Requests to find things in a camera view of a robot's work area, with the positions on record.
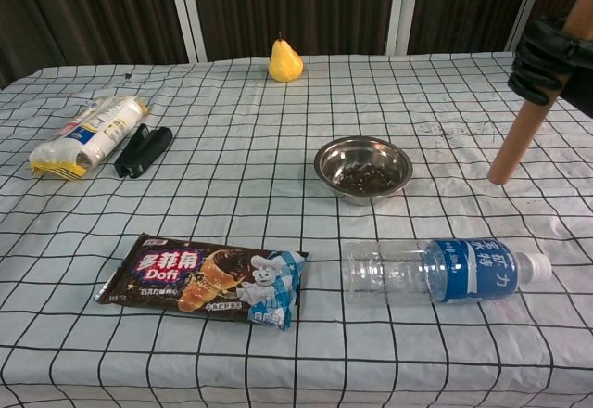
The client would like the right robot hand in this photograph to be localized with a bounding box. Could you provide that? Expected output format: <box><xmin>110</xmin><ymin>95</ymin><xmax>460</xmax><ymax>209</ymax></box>
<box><xmin>507</xmin><ymin>14</ymin><xmax>593</xmax><ymax>120</ymax></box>

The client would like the wooden stick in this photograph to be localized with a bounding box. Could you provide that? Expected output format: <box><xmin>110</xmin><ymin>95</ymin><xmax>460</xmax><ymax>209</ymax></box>
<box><xmin>486</xmin><ymin>0</ymin><xmax>593</xmax><ymax>185</ymax></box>

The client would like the metal bowl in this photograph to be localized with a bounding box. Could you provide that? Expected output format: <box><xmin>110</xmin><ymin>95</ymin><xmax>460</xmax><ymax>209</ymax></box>
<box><xmin>313</xmin><ymin>135</ymin><xmax>414</xmax><ymax>207</ymax></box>

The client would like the clear water bottle blue label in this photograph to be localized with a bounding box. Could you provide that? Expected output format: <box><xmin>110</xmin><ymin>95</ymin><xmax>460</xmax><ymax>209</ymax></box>
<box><xmin>341</xmin><ymin>236</ymin><xmax>553</xmax><ymax>306</ymax></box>

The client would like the yellow pear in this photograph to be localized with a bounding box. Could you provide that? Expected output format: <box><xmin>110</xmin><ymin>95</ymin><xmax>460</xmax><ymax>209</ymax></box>
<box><xmin>268</xmin><ymin>32</ymin><xmax>305</xmax><ymax>84</ymax></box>

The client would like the checkered tablecloth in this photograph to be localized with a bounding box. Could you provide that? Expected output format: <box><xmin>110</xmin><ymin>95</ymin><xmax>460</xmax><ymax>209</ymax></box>
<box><xmin>0</xmin><ymin>49</ymin><xmax>593</xmax><ymax>408</ymax></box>

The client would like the brown Dofi snack bag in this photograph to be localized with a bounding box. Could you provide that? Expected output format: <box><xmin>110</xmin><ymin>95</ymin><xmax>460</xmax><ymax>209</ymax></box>
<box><xmin>95</xmin><ymin>234</ymin><xmax>310</xmax><ymax>333</ymax></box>

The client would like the black stapler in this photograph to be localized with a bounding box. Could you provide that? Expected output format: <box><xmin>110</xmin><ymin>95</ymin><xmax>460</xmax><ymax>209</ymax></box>
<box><xmin>113</xmin><ymin>123</ymin><xmax>174</xmax><ymax>181</ymax></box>

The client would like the white yellow snack bag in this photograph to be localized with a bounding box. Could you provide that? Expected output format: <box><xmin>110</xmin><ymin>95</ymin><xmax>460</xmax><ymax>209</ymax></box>
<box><xmin>28</xmin><ymin>95</ymin><xmax>152</xmax><ymax>182</ymax></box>

